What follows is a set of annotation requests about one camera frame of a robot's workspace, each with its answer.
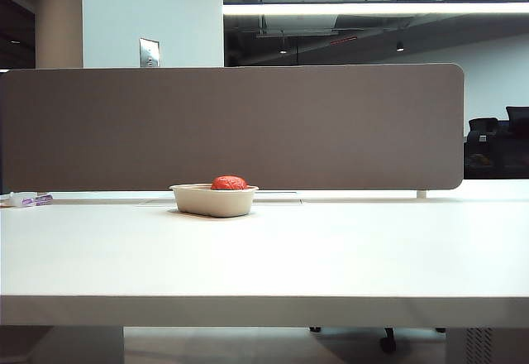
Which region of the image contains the orange fruit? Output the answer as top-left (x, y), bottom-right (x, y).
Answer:
top-left (210, 175), bottom-right (249, 192)

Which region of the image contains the beige paper lunchbox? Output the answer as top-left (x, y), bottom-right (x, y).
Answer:
top-left (169, 183), bottom-right (260, 219)

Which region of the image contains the grey fabric desk divider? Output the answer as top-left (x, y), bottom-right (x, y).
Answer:
top-left (0, 63), bottom-right (465, 194)

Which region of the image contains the long white ceiling light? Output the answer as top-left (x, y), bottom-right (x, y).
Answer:
top-left (222, 1), bottom-right (529, 16)

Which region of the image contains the black chair caster base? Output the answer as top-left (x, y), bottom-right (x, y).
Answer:
top-left (308, 326), bottom-right (447, 353)

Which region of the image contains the black office chair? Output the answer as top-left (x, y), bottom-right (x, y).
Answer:
top-left (463, 105), bottom-right (529, 180)

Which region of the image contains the purple and white packet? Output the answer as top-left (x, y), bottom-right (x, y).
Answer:
top-left (0, 191), bottom-right (54, 208)

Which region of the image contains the beige round column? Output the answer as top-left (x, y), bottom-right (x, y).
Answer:
top-left (34, 0), bottom-right (83, 69)

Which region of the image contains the perforated grey desk leg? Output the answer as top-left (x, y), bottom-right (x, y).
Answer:
top-left (445, 326), bottom-right (529, 364)

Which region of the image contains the silver wall switch plate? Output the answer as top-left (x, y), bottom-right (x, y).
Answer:
top-left (138, 36), bottom-right (160, 69)

